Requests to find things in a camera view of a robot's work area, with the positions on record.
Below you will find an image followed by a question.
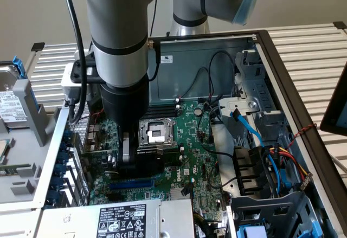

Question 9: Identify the grey parts rack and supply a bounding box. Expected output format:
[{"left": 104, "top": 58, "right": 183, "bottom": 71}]
[{"left": 0, "top": 79, "right": 66, "bottom": 209}]

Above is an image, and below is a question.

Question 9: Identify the grey power supply unit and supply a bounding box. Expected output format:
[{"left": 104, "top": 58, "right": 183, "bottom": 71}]
[{"left": 34, "top": 197, "right": 196, "bottom": 238}]

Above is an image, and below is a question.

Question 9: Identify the silver hard disk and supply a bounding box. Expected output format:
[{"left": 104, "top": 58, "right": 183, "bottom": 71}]
[{"left": 0, "top": 65, "right": 31, "bottom": 130}]

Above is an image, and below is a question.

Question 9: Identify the white cable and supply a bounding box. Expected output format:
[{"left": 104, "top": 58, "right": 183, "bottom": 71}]
[{"left": 328, "top": 152, "right": 347, "bottom": 174}]

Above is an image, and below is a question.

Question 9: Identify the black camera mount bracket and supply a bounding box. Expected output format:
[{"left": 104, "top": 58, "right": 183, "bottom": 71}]
[{"left": 70, "top": 58, "right": 103, "bottom": 85}]

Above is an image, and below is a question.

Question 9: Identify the open grey PC case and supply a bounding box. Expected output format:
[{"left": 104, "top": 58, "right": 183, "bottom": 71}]
[{"left": 31, "top": 29, "right": 347, "bottom": 238}]

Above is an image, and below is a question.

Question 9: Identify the black monitor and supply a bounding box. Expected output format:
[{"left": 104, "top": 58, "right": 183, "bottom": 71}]
[{"left": 319, "top": 61, "right": 347, "bottom": 136}]

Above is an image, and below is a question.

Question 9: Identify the grey metal disk bay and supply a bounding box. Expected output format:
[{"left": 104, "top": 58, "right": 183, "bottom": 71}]
[{"left": 233, "top": 48, "right": 290, "bottom": 130}]

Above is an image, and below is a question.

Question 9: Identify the black RAM slot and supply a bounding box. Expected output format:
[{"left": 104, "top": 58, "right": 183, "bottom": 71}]
[
  {"left": 143, "top": 112, "right": 179, "bottom": 120},
  {"left": 147, "top": 107, "right": 181, "bottom": 116},
  {"left": 162, "top": 146, "right": 185, "bottom": 156},
  {"left": 147, "top": 98, "right": 181, "bottom": 109},
  {"left": 147, "top": 106, "right": 179, "bottom": 113}
]

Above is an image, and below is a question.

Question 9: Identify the black front panel connector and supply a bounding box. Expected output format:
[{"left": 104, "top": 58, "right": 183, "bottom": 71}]
[{"left": 180, "top": 181, "right": 195, "bottom": 197}]

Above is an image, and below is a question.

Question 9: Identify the black plastic fan shroud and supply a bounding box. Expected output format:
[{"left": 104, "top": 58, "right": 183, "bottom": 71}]
[{"left": 233, "top": 145, "right": 273, "bottom": 196}]

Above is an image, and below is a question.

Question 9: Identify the red black twisted wire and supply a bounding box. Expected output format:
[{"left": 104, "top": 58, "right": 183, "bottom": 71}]
[
  {"left": 286, "top": 123, "right": 318, "bottom": 150},
  {"left": 81, "top": 108, "right": 106, "bottom": 141}
]

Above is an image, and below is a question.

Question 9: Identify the blue plastic disk caddy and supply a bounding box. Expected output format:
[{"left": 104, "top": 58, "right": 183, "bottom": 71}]
[{"left": 12, "top": 55, "right": 38, "bottom": 126}]

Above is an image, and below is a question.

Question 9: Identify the silver chipset heatsink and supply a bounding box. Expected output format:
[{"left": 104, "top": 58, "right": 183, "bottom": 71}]
[{"left": 169, "top": 186, "right": 192, "bottom": 201}]

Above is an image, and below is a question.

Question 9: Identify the blue grey disk bay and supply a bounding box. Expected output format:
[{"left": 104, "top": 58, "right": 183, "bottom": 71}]
[{"left": 226, "top": 190, "right": 331, "bottom": 238}]

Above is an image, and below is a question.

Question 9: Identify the silver CPU socket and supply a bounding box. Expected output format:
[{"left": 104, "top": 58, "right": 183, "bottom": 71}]
[{"left": 138, "top": 118, "right": 176, "bottom": 150}]

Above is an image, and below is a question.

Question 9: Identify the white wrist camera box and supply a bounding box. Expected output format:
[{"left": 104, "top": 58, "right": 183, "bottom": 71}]
[{"left": 60, "top": 62, "right": 83, "bottom": 97}]

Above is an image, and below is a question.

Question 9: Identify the blue disk data wire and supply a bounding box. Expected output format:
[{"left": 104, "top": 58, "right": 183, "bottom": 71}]
[{"left": 229, "top": 108, "right": 292, "bottom": 197}]

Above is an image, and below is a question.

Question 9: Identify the green motherboard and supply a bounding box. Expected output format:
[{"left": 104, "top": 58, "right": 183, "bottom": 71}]
[{"left": 87, "top": 100, "right": 232, "bottom": 224}]

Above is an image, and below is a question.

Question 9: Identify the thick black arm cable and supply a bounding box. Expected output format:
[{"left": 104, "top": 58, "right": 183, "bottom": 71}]
[{"left": 60, "top": 0, "right": 89, "bottom": 126}]

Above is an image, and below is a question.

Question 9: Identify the coloured disk power wire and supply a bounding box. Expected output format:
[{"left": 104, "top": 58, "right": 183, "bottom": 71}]
[{"left": 267, "top": 145, "right": 313, "bottom": 191}]

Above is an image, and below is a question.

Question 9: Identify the yellow power wire bundle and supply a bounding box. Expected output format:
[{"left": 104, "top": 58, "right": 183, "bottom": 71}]
[{"left": 192, "top": 211, "right": 219, "bottom": 238}]

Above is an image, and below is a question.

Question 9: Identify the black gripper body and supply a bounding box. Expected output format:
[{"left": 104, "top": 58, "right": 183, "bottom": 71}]
[{"left": 99, "top": 75, "right": 150, "bottom": 136}]

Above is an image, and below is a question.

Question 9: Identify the silver CPU chip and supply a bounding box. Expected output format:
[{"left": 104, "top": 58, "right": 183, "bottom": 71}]
[{"left": 0, "top": 139, "right": 16, "bottom": 165}]

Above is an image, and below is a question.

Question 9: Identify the blue expansion slot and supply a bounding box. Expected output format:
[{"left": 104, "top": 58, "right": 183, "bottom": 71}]
[{"left": 108, "top": 178, "right": 161, "bottom": 192}]

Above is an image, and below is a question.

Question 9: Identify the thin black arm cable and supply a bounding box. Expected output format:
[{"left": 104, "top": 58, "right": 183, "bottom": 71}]
[{"left": 147, "top": 0, "right": 163, "bottom": 83}]

